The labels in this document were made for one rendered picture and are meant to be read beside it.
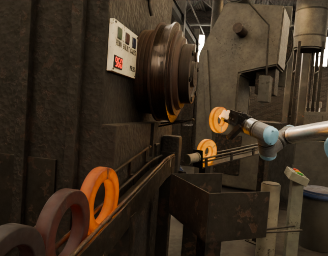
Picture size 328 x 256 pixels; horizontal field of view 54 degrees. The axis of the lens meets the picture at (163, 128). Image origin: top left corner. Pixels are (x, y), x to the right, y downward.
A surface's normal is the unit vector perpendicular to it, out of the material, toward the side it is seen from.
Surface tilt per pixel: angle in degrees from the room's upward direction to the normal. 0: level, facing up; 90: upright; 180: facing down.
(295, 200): 90
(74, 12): 90
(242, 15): 90
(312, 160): 90
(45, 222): 61
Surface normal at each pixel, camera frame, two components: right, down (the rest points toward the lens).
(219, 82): -0.46, 0.01
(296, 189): -0.23, 0.04
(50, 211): -0.12, -0.65
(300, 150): 0.03, 0.05
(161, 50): -0.19, -0.29
